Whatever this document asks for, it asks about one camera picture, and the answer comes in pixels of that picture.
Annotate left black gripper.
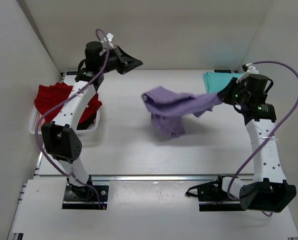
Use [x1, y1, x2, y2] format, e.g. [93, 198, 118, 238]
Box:
[102, 43, 145, 74]

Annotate purple t shirt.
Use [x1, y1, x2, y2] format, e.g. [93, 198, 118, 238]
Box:
[141, 86, 222, 139]

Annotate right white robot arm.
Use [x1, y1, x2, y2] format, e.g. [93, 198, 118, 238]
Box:
[213, 74, 296, 213]

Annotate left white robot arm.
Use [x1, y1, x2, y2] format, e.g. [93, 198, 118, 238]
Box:
[41, 41, 143, 200]

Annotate folded teal t shirt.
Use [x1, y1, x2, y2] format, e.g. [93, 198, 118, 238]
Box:
[203, 72, 242, 94]

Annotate right blue label sticker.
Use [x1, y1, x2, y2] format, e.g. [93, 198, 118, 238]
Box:
[214, 69, 232, 74]

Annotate black garment in basket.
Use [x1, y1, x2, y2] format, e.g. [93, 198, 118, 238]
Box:
[77, 113, 97, 131]

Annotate red t shirt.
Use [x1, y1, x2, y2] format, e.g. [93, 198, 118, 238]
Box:
[34, 82, 102, 123]

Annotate white plastic basket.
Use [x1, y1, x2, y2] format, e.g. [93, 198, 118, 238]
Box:
[28, 91, 102, 141]

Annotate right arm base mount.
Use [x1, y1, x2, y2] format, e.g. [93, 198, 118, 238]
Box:
[185, 175, 244, 212]

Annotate aluminium table rail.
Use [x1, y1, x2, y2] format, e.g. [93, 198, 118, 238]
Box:
[88, 174, 254, 182]

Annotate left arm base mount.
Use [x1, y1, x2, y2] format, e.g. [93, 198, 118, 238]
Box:
[62, 183, 109, 210]

